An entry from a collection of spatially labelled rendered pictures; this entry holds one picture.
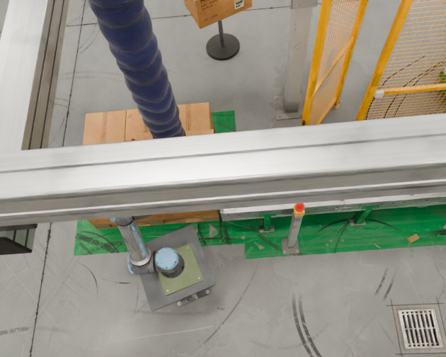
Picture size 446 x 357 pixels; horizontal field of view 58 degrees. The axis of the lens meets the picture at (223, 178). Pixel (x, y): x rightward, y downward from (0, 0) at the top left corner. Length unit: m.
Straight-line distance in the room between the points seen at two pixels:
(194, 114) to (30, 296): 2.28
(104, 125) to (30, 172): 3.38
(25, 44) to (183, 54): 4.07
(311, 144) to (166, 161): 0.21
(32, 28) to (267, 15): 4.45
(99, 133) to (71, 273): 1.34
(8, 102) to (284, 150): 0.62
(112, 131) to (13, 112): 3.03
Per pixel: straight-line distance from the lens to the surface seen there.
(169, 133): 2.65
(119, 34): 1.97
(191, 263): 3.07
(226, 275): 3.81
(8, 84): 1.02
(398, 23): 2.91
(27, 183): 0.66
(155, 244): 3.19
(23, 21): 1.14
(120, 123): 3.99
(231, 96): 4.61
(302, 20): 3.47
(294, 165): 0.58
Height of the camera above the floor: 3.73
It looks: 65 degrees down
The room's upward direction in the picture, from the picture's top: 12 degrees counter-clockwise
